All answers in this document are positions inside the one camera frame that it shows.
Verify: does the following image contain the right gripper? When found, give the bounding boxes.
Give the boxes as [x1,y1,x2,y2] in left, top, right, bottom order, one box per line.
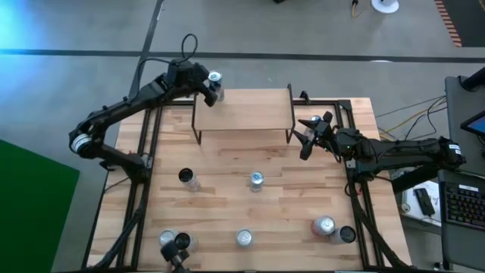
[293,118,344,161]

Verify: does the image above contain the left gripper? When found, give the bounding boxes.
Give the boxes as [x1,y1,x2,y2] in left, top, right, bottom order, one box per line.
[165,59,220,108]

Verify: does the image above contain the blue Red Bull can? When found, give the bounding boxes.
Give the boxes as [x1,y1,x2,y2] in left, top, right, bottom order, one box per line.
[249,171,265,193]
[207,70,226,102]

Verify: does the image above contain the silver beverage can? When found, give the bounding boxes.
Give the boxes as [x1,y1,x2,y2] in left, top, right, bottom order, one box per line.
[302,115,323,142]

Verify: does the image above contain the red silver sparkling water can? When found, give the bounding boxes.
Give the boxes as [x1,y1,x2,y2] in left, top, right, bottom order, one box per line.
[235,227,254,249]
[158,228,180,248]
[310,215,336,237]

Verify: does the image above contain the white Celsius can black lid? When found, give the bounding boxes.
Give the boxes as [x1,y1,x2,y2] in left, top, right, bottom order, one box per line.
[177,168,202,193]
[327,225,358,246]
[174,232,199,253]

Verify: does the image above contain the wooden shelf black metal legs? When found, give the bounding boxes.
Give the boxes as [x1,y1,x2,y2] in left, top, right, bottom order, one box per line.
[190,83,296,146]

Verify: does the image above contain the white paper sheet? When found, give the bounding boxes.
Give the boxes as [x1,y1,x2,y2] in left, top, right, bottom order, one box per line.
[400,179,443,228]

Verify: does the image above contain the black phone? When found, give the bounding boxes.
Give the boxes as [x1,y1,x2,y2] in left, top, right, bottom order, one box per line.
[413,187,436,218]

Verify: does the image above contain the white round stand base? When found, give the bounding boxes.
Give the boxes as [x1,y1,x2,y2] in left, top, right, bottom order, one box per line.
[371,0,400,15]

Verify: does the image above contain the grey side desk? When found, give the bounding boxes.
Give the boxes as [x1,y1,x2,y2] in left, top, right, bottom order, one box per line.
[436,74,485,273]

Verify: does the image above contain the black tablet screen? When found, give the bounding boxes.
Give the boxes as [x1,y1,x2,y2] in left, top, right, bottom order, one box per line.
[460,111,485,138]

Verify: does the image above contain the black computer keyboard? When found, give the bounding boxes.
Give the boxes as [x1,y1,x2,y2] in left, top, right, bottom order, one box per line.
[443,181,485,232]

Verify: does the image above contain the black tube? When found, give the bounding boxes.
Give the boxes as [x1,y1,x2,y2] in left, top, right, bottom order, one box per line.
[459,67,485,93]

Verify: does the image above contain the black mat orange striped edge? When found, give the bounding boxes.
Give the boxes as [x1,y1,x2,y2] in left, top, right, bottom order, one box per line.
[434,0,485,49]

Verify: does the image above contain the green floor mat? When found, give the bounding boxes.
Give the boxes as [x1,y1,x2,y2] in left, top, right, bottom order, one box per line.
[0,139,81,273]

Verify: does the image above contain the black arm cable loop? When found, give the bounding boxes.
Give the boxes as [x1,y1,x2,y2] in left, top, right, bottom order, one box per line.
[136,33,199,88]

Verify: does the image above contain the black aluminium table frame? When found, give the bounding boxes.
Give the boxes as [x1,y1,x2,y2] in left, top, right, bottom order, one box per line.
[81,96,412,273]

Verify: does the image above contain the black table-level camera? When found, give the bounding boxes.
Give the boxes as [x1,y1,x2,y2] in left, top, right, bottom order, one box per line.
[160,241,192,273]

